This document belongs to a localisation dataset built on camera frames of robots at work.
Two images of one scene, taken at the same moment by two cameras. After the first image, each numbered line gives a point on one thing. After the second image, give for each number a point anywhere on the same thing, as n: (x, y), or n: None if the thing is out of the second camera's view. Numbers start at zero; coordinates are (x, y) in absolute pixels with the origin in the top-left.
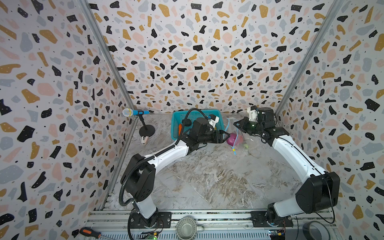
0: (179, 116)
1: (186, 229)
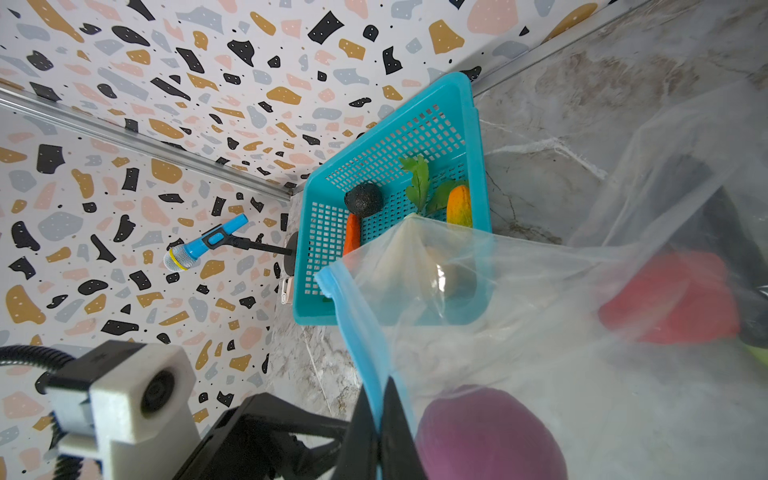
0: (444, 127)
1: None
